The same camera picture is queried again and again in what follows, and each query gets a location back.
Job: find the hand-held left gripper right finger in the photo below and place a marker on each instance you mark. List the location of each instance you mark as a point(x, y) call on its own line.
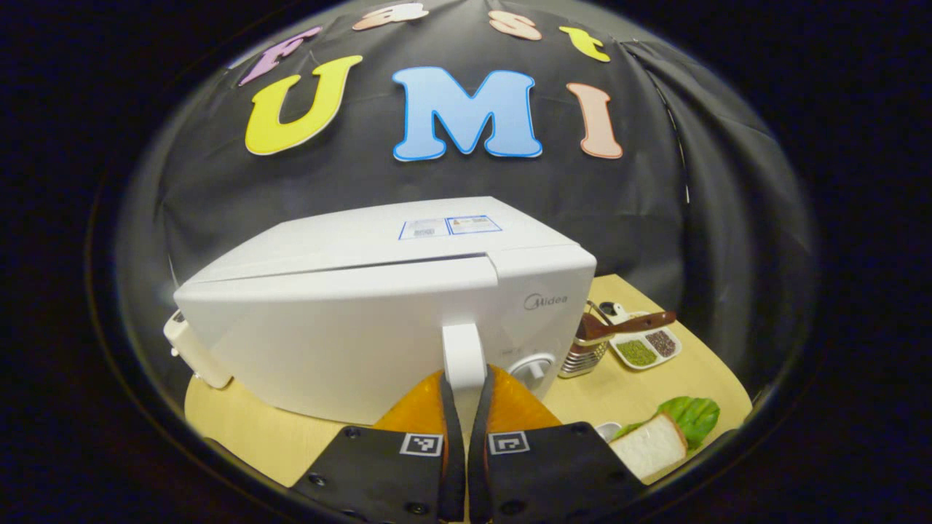
point(477, 466)

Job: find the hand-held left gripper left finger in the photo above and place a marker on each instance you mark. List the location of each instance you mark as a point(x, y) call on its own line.
point(453, 451)

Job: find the white rectangular tray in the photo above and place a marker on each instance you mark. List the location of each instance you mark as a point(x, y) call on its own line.
point(608, 431)

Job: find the bread and lettuce sandwich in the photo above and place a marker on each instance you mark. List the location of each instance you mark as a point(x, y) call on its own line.
point(652, 444)

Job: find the black backdrop cloth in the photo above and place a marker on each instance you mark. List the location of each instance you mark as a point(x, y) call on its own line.
point(626, 218)

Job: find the white microwave oven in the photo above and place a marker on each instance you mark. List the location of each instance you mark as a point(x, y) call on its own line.
point(328, 335)

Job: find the white divided bean dish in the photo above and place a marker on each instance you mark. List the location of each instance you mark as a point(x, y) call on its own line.
point(641, 353)

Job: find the white toaster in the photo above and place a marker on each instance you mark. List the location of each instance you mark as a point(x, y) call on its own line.
point(193, 353)

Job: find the ribbed metal utensil holder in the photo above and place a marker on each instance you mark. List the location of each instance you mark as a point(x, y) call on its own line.
point(582, 356)

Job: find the brown wooden spoon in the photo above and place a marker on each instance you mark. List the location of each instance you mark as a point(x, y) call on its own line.
point(626, 325)

